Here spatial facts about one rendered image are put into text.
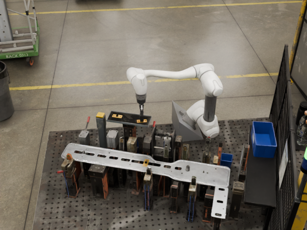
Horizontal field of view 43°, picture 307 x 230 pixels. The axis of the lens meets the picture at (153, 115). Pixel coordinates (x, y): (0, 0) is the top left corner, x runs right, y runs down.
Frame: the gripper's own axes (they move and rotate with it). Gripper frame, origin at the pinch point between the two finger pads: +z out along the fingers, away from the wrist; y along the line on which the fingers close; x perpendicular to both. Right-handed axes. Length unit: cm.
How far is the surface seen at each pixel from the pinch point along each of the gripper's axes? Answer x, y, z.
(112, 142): -25.5, 13.3, 14.6
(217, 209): 48, 86, 20
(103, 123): -32.8, -9.3, 11.5
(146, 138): 3.2, 13.2, 12.4
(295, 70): 230, -201, 87
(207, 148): 50, 35, 8
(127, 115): -12.1, -8.9, 4.1
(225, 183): 60, 62, 20
